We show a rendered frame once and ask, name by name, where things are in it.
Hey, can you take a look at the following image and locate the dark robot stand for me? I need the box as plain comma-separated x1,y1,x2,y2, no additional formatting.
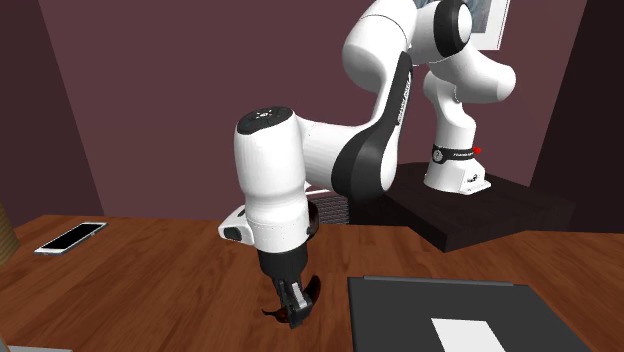
347,161,577,254

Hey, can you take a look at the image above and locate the dark red bowl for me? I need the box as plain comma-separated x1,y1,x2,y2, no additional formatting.
261,201,323,324

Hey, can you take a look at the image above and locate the white smartphone with black screen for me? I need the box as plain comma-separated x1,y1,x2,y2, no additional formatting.
32,221,109,257

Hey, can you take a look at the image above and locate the dark grey closed laptop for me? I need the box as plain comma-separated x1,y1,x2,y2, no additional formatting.
346,275,594,352

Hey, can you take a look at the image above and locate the tan ribbed object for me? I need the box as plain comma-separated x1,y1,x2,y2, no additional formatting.
0,201,21,267

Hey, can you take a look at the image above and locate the white framed wall picture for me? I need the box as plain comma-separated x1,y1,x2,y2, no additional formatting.
465,0,512,51

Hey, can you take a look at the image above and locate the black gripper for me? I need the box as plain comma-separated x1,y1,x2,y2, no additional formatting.
256,242,314,330

